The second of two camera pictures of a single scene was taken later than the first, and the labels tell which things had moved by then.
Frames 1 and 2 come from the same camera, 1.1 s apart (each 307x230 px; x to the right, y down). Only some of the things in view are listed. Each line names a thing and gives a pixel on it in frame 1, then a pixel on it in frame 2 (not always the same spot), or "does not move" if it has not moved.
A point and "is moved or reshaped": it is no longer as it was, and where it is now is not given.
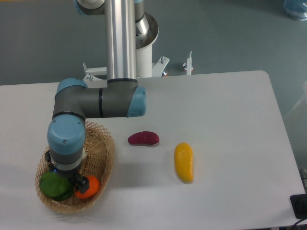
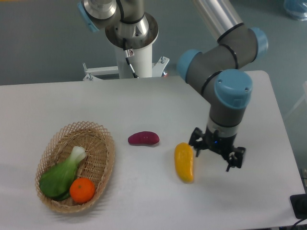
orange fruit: x=94 y=185 is moved or reshaped
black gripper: x=67 y=174 → x=218 y=144
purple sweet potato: x=144 y=137 does not move
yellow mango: x=183 y=158 does not move
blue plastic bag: x=297 y=8 does not move
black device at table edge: x=299 y=203 does not move
